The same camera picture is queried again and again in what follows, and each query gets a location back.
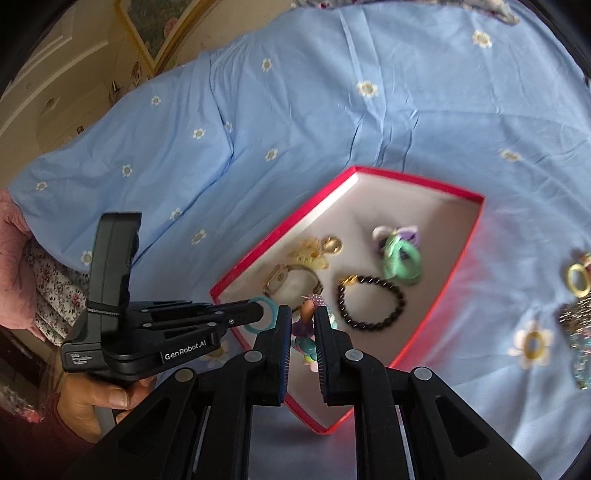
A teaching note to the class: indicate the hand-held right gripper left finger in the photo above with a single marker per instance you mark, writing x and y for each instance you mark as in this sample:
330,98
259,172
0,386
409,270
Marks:
284,350

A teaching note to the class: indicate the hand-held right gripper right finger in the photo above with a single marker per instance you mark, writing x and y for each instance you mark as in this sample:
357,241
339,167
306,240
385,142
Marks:
323,360

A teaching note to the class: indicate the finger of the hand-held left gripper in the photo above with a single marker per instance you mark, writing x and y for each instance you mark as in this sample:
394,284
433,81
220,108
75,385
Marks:
231,321
175,308

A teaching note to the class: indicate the gold wrist watch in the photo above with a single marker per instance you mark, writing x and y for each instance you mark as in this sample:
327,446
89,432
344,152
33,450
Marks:
281,277

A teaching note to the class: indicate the gold hair clip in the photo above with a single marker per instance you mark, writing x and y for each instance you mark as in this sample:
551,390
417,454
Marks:
309,254

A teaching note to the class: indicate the red shallow box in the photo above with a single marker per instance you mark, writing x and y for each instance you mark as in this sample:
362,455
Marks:
415,217

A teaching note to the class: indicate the person's left hand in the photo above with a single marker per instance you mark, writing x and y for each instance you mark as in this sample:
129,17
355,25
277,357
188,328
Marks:
87,401

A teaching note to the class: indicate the floral cloth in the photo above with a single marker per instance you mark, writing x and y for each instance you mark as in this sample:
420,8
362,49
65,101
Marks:
60,295

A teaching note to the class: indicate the pink quilted cloth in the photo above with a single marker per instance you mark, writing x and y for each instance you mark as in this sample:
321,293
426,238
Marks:
18,258

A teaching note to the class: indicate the blue flowered bedsheet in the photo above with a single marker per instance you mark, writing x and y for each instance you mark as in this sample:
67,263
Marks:
323,92

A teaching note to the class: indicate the blue patterned pillow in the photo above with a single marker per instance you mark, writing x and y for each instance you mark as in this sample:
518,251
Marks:
461,7

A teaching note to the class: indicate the framed wall picture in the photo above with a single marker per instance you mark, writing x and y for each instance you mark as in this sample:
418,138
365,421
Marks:
152,23

